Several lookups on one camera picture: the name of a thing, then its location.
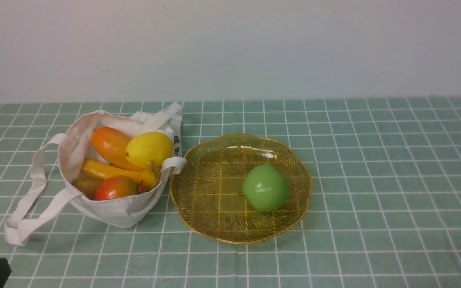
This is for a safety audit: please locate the white cloth tote bag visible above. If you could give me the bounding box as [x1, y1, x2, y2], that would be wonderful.
[4, 102, 187, 246]

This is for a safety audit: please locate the yellow lemon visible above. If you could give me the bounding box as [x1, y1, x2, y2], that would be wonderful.
[126, 131, 174, 168]

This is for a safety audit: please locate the green checkered tablecloth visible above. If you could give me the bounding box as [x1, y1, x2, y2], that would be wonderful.
[0, 97, 461, 288]

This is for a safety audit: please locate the amber glass fruit plate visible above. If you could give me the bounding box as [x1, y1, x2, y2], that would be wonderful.
[170, 133, 313, 244]

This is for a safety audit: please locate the brown kiwi fruit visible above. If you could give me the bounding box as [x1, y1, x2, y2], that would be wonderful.
[72, 176, 103, 200]

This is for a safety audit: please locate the green apple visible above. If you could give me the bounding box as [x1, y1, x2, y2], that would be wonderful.
[241, 165, 289, 213]

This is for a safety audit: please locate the yellow banana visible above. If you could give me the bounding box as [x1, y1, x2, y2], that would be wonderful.
[81, 158, 162, 194]

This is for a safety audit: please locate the orange papaya fruit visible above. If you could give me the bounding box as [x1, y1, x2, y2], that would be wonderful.
[91, 126, 142, 171]

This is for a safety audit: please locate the red orange mango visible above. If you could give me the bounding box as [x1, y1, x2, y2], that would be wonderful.
[94, 175, 139, 201]

